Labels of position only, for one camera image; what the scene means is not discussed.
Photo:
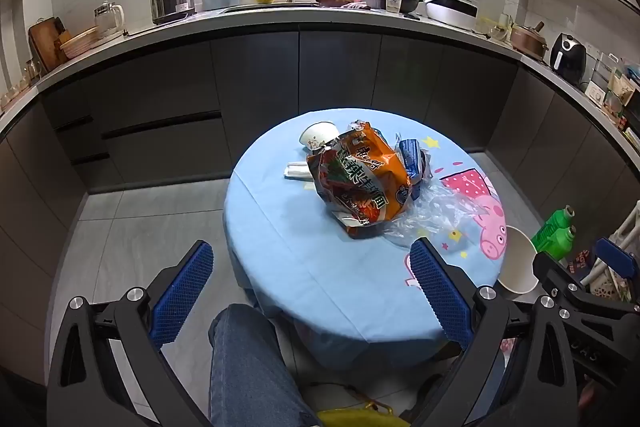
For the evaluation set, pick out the blue snack packet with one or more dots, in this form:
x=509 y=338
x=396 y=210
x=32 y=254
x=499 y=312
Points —
x=411 y=157

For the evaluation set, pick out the white paper bucket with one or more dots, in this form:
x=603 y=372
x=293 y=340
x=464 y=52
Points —
x=515 y=267

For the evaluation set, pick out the copper pot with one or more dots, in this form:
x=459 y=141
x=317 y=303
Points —
x=530 y=41

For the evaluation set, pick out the stack of food boxes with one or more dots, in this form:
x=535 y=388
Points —
x=615 y=92

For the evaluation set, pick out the yellow plastic bag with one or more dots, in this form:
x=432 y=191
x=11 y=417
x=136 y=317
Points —
x=360 y=419

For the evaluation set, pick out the kitchen sink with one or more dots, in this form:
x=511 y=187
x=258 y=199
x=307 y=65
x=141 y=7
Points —
x=270 y=8

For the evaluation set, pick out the orange noodle bag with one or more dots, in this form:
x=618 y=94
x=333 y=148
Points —
x=370 y=177

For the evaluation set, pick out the dark blue printed bag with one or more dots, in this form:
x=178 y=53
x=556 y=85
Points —
x=582 y=263

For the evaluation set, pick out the white storage rack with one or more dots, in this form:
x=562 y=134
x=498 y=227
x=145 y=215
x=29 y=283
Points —
x=627 y=227

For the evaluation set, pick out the white paper napkin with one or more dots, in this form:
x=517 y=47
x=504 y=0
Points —
x=297 y=170

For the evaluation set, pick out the woven basket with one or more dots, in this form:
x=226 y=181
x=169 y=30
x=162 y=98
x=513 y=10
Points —
x=80 y=44

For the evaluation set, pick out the glass kettle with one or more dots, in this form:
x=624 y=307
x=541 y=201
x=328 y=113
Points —
x=107 y=19

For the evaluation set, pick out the clear plastic bag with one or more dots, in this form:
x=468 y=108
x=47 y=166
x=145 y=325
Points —
x=440 y=212

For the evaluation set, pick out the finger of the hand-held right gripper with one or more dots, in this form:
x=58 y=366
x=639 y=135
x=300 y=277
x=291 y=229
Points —
x=555 y=277
x=617 y=257

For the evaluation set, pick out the small white cup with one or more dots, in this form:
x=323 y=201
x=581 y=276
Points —
x=315 y=136

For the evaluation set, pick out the black air fryer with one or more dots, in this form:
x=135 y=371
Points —
x=567 y=57

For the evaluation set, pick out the row of glass jars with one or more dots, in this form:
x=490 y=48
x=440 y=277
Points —
x=30 y=74

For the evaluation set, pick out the blue cartoon tablecloth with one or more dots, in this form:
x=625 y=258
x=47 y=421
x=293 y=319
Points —
x=280 y=227

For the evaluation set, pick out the white rice cooker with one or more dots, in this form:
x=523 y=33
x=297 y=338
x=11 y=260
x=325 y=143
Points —
x=450 y=12

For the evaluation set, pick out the dark kitchen cabinet unit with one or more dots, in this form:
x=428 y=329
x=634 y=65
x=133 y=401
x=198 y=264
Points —
x=250 y=77

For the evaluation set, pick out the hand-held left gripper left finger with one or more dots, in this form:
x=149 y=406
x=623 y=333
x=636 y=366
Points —
x=185 y=287

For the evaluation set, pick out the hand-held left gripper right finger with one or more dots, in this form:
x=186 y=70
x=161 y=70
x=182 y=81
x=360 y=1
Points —
x=440 y=292

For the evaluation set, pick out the person's jeans leg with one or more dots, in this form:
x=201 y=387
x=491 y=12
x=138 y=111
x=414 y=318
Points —
x=250 y=367

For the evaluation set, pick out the wooden cutting board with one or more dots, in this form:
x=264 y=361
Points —
x=42 y=42

